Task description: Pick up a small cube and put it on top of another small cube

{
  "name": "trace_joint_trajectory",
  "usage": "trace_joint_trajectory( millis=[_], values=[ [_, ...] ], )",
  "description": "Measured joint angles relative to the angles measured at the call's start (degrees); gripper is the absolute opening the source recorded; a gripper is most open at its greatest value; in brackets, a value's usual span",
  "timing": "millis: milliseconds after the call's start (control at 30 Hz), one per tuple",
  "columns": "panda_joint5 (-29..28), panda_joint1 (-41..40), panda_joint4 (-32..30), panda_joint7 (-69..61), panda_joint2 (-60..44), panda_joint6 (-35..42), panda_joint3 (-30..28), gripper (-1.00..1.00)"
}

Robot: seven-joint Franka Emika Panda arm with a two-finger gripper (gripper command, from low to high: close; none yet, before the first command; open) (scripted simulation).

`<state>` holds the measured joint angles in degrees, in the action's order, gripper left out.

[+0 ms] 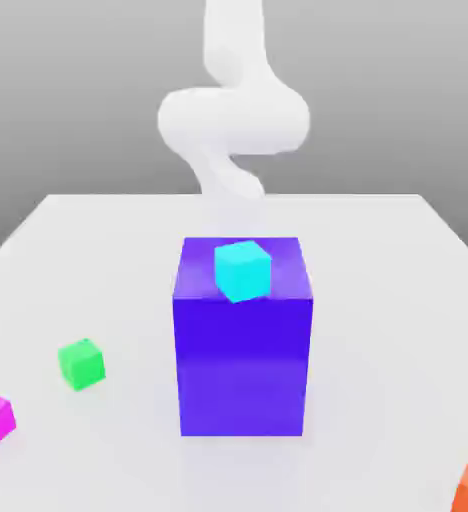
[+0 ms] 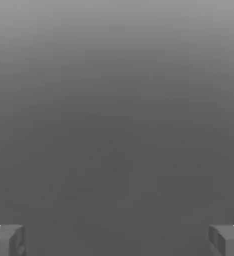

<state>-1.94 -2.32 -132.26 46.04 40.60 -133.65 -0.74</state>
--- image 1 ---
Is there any small cyan cube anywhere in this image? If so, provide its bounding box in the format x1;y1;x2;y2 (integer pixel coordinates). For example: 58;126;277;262
213;239;273;305

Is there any small green cube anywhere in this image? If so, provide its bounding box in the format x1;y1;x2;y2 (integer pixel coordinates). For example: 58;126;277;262
56;337;107;393

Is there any large blue box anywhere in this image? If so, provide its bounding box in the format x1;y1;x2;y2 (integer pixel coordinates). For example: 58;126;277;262
171;236;315;438

